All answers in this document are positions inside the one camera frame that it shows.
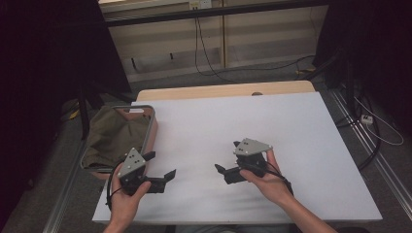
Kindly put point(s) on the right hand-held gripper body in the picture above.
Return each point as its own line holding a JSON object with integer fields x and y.
{"x": 251, "y": 148}

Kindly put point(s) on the person's right hand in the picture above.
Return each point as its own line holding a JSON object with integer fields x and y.
{"x": 270, "y": 186}

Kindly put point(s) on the white power strip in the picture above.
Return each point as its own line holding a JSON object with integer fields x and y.
{"x": 366, "y": 119}

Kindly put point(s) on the pink basket with grey rim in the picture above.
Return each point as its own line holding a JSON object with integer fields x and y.
{"x": 150, "y": 127}

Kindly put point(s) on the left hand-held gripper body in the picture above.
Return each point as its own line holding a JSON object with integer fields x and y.
{"x": 131, "y": 163}

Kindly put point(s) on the aluminium floor rail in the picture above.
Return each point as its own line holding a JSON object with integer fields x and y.
{"x": 388, "y": 174}
{"x": 61, "y": 207}

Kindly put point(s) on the black horizontal bar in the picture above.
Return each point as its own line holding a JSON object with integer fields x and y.
{"x": 162, "y": 17}

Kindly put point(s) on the black tripod stand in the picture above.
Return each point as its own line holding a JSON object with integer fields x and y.
{"x": 85, "y": 119}

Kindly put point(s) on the white wall power socket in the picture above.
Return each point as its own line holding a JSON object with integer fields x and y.
{"x": 200, "y": 4}

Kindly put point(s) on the white table mat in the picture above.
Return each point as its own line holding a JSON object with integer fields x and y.
{"x": 200, "y": 136}

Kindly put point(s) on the person's left hand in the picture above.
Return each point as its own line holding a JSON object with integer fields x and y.
{"x": 124, "y": 205}

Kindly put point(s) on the wooden table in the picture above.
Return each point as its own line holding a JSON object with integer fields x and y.
{"x": 210, "y": 90}

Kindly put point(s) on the black curtain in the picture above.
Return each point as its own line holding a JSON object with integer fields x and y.
{"x": 382, "y": 39}
{"x": 39, "y": 64}

